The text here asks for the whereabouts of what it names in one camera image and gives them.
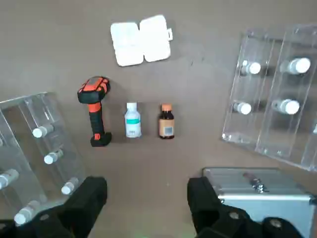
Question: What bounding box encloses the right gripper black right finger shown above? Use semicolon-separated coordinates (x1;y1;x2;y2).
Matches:
187;176;307;238

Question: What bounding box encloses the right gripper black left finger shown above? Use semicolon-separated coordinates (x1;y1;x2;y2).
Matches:
0;176;108;238

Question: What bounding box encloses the orange black barcode scanner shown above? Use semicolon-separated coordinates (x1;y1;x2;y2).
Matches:
77;76;112;147

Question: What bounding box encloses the brown medicine bottle orange cap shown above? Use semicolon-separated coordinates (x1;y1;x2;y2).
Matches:
158;103;175;139

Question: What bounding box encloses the white medicine bottle green label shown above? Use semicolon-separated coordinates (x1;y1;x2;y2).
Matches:
124;102;143;139

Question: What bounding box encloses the small white-capped vial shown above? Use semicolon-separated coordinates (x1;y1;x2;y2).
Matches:
44;148;64;165
14;200;42;226
232;101;253;116
241;60;262;75
32;123;54;138
0;169;20;190
61;177;80;195

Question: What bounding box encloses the aluminium case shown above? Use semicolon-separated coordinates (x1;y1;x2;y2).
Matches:
202;167;317;238

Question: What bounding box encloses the clear acrylic wedge shelf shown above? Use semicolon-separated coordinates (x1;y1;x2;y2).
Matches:
0;91;86;228

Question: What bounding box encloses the clear acrylic flat rack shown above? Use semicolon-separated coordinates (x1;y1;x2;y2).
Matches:
220;23;317;172

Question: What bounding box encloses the large white-capped bottle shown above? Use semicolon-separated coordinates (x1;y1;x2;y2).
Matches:
271;98;300;115
279;57;312;75

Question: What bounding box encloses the white plastic pill box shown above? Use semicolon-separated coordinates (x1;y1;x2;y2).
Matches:
110;14;173;67

